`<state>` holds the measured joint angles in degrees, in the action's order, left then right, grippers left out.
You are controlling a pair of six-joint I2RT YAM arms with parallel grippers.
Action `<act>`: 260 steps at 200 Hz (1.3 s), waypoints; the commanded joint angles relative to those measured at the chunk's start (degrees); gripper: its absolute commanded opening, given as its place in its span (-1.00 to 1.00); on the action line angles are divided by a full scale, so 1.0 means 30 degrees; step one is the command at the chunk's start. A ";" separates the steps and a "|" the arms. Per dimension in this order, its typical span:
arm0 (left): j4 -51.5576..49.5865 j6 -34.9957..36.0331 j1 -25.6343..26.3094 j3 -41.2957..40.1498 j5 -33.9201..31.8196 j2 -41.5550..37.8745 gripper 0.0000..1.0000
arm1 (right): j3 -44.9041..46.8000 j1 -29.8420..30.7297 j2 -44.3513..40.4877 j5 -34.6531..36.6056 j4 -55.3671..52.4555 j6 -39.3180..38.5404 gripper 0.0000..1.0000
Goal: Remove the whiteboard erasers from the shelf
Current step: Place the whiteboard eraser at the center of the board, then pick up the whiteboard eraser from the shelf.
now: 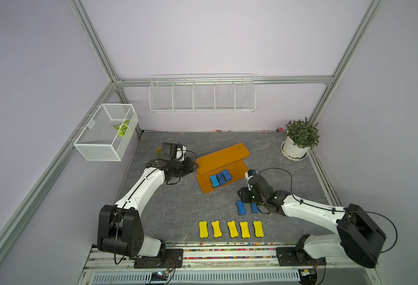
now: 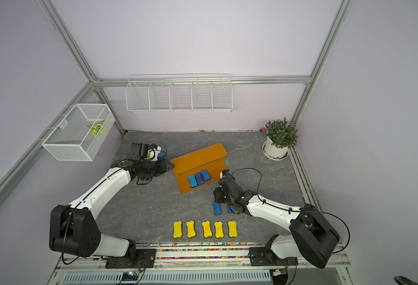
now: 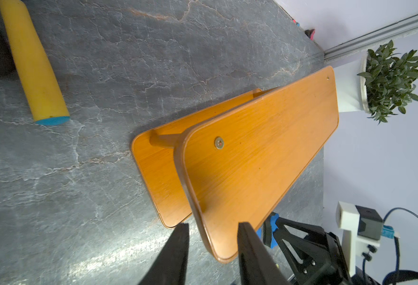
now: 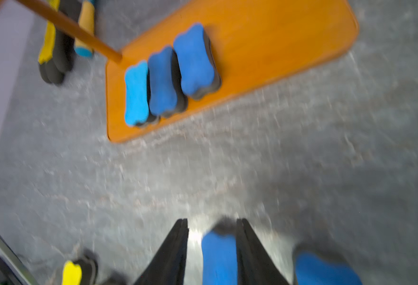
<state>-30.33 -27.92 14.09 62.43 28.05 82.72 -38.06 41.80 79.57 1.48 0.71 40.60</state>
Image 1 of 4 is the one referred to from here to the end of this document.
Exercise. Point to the green object in basket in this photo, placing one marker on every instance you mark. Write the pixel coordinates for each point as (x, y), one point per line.
(122, 128)

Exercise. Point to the white mesh basket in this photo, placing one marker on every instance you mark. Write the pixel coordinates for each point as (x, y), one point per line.
(99, 141)

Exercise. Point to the blue eraser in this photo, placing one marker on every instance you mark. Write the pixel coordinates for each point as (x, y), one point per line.
(254, 208)
(227, 176)
(214, 181)
(221, 179)
(240, 208)

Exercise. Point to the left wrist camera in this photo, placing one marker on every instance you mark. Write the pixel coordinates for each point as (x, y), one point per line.
(172, 152)

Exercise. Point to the potted green plant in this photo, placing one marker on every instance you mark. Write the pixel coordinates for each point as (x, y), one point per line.
(301, 136)

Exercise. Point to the white wire wall shelf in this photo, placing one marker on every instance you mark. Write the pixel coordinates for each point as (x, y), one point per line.
(202, 93)

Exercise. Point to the yellow eraser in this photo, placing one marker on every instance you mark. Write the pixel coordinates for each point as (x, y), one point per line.
(258, 228)
(233, 229)
(203, 229)
(216, 229)
(244, 226)

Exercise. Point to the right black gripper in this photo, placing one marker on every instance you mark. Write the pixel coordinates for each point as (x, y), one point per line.
(242, 196)

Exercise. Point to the white vent grille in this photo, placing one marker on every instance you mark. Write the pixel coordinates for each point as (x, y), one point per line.
(196, 277)

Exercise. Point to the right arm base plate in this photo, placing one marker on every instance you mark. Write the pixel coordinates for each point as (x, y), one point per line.
(292, 257)

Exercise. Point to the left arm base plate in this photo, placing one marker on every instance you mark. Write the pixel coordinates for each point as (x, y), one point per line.
(167, 258)

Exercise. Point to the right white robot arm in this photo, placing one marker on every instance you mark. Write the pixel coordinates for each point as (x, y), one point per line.
(354, 234)

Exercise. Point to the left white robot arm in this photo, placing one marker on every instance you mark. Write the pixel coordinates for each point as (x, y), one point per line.
(120, 229)

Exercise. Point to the orange wooden two-tier shelf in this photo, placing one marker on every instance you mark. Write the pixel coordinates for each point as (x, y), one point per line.
(229, 159)

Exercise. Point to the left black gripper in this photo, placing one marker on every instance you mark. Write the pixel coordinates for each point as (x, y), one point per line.
(188, 161)

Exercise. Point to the aluminium mounting rail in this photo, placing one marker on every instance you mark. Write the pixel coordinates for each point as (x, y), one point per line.
(213, 255)

